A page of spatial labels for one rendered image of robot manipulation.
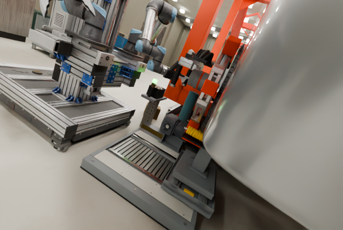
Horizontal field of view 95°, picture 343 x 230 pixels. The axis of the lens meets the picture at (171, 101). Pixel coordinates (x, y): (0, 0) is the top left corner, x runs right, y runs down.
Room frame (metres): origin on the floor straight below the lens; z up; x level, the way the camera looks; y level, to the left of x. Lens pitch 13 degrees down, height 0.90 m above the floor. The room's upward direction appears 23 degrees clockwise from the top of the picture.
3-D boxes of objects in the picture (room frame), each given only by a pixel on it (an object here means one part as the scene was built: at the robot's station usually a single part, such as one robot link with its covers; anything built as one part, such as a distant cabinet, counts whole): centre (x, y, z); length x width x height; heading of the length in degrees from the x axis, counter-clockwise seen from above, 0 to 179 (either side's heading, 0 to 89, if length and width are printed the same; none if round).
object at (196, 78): (1.18, -0.16, 0.85); 0.21 x 0.14 x 0.14; 76
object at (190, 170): (1.12, -0.40, 0.32); 0.40 x 0.30 x 0.28; 166
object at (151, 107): (1.89, 0.20, 0.21); 0.10 x 0.10 x 0.42; 76
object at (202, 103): (1.16, -0.23, 0.85); 0.54 x 0.07 x 0.54; 166
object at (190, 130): (1.02, -0.30, 0.51); 0.29 x 0.06 x 0.06; 76
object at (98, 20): (1.16, 0.73, 0.98); 0.13 x 0.12 x 0.14; 115
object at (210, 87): (0.85, -0.16, 0.85); 0.09 x 0.08 x 0.07; 166
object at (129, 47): (1.63, 0.59, 0.87); 0.15 x 0.15 x 0.10
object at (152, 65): (1.22, 0.22, 0.81); 0.11 x 0.08 x 0.09; 121
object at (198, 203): (1.12, -0.40, 0.13); 0.50 x 0.36 x 0.10; 166
